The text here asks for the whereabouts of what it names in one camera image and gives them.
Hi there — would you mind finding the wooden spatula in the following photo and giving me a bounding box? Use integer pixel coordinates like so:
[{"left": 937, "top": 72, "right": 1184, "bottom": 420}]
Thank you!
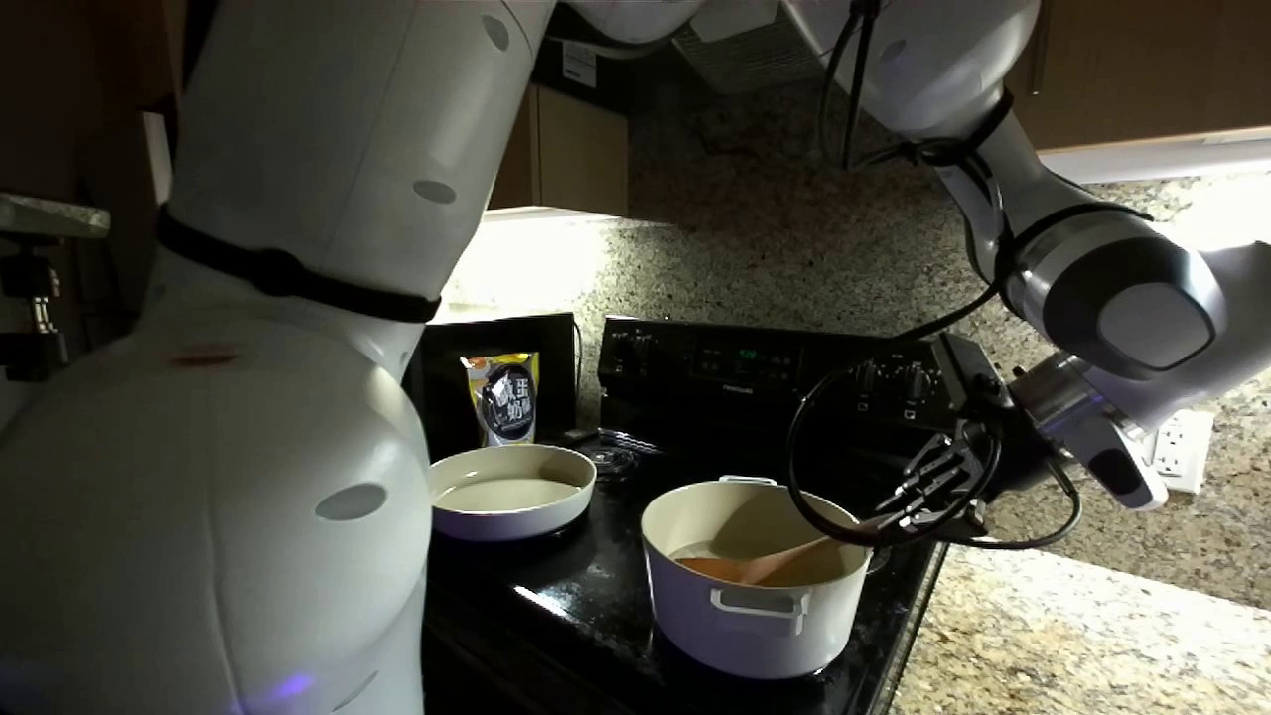
[{"left": 670, "top": 527, "right": 877, "bottom": 587}]

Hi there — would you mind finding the wooden cabinet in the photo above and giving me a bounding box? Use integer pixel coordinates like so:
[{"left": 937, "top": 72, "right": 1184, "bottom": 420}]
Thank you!
[
  {"left": 494, "top": 86, "right": 628, "bottom": 215},
  {"left": 1009, "top": 0, "right": 1271, "bottom": 183}
]

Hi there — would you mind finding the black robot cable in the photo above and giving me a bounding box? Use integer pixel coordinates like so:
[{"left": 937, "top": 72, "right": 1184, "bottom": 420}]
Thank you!
[{"left": 784, "top": 354, "right": 1086, "bottom": 554}]

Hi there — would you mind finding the white wall outlet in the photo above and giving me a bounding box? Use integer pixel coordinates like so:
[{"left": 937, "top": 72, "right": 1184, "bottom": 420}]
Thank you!
[{"left": 1148, "top": 408, "right": 1217, "bottom": 495}]

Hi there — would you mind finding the wooden upper right cabinet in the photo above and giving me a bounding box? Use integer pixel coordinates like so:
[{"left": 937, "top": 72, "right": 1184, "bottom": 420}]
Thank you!
[{"left": 1009, "top": 0, "right": 1271, "bottom": 183}]

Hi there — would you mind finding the white shallow pan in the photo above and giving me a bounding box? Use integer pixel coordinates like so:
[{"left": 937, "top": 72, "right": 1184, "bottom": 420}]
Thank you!
[{"left": 430, "top": 441, "right": 595, "bottom": 544}]

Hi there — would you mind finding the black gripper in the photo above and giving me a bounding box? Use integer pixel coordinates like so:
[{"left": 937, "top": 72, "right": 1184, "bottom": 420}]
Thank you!
[{"left": 877, "top": 335, "right": 1054, "bottom": 535}]

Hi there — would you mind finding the black picture frame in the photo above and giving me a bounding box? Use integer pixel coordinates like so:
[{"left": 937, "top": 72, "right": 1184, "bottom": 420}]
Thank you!
[{"left": 406, "top": 314, "right": 578, "bottom": 458}]

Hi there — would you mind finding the black stove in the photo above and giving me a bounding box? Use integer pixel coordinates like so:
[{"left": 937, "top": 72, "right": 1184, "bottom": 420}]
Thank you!
[{"left": 430, "top": 317, "right": 997, "bottom": 715}]

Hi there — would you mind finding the white pot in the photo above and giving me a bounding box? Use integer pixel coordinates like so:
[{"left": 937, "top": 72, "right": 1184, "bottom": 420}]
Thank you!
[{"left": 641, "top": 478, "right": 874, "bottom": 679}]

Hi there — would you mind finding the wooden upper left cabinet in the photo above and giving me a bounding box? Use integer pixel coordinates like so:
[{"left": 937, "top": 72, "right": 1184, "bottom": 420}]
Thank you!
[{"left": 494, "top": 86, "right": 628, "bottom": 215}]

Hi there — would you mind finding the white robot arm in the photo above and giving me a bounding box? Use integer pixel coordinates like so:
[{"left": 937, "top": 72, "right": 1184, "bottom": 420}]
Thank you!
[{"left": 0, "top": 0, "right": 1271, "bottom": 715}]

